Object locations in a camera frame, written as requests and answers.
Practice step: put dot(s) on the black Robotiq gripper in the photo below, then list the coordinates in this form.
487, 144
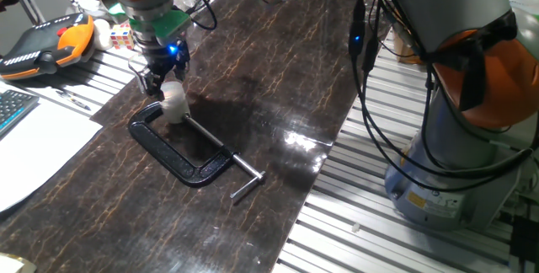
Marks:
166, 56

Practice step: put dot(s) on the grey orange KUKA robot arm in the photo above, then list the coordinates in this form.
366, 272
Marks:
446, 12

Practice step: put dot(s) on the white translucent plastic jar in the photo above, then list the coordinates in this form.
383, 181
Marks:
174, 110

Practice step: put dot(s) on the black C-clamp with steel screw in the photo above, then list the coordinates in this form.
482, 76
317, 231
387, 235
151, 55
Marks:
168, 155

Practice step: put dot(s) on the green flange adapter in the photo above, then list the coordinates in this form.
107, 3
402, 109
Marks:
174, 24

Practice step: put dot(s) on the Rubik's cube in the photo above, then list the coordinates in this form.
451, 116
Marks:
122, 37

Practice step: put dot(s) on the white round object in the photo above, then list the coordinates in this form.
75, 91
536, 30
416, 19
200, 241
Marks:
102, 35

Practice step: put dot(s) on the dark brown marble pattern mat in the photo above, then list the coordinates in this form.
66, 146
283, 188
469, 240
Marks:
252, 96

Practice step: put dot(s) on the dark pen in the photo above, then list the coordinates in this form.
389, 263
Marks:
73, 101

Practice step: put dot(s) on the orange black teach pendant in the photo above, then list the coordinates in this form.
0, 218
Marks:
46, 49

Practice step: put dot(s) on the large white paper sheet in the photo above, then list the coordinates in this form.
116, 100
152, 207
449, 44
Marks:
38, 151

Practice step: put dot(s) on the black computer keyboard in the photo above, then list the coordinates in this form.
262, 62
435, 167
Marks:
14, 106

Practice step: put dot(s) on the gold foil box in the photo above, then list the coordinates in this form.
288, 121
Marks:
17, 264

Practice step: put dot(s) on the tiny white plastic bit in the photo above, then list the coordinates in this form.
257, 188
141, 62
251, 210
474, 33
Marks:
356, 227

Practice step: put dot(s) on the white plastic bag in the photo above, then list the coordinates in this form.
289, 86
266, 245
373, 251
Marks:
526, 2

